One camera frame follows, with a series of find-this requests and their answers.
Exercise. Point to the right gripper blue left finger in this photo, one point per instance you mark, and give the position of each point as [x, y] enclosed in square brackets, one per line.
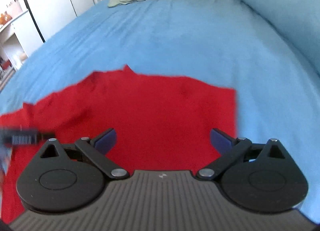
[95, 150]

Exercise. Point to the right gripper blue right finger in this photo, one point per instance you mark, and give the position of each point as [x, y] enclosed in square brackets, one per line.
[230, 150]

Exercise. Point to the red long-sleeve sweater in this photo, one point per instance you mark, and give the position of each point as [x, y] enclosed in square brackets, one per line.
[162, 123]

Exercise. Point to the white shelf desk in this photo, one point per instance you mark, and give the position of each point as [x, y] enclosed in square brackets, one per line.
[19, 39]

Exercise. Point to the blue bed sheet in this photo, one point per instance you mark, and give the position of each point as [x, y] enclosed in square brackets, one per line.
[221, 42]

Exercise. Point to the orange teddy bear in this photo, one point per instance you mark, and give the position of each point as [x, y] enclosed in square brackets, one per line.
[4, 18]

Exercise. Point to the teal rolled duvet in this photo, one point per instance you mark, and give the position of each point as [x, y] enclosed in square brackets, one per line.
[295, 20]

